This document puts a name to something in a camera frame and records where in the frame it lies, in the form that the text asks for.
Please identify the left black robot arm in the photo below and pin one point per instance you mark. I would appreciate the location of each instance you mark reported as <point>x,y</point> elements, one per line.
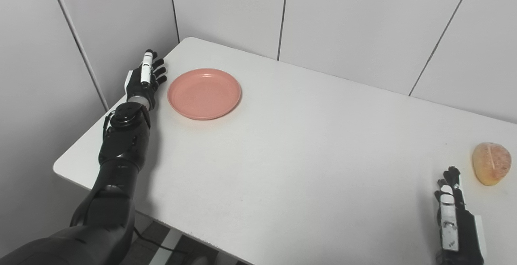
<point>117,156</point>

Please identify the pink round plate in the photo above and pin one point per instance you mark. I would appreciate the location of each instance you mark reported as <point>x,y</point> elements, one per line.
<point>204,94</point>

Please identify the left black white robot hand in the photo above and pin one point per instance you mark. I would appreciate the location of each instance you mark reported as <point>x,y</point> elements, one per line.
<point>139,87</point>

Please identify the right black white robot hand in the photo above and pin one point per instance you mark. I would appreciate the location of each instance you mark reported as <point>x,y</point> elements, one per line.
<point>466,232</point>

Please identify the white table leg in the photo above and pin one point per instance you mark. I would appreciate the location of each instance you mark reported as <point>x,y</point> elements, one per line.
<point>165,253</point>

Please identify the brown bread roll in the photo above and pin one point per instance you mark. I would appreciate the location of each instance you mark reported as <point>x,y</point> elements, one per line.
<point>490,164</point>

